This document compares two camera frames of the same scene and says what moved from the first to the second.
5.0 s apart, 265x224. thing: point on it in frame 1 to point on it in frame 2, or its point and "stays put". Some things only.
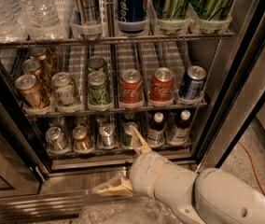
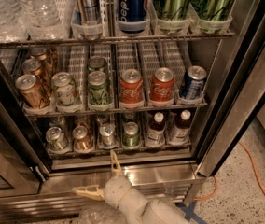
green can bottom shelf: (127, 138) stays put
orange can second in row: (82, 120) stays put
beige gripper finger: (118, 187) to (91, 191)
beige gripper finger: (140, 146) to (116, 167)
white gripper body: (144, 174) to (115, 190)
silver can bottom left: (56, 139) stays put
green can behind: (96, 63) stays put
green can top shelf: (172, 2) stays put
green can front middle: (98, 91) stays put
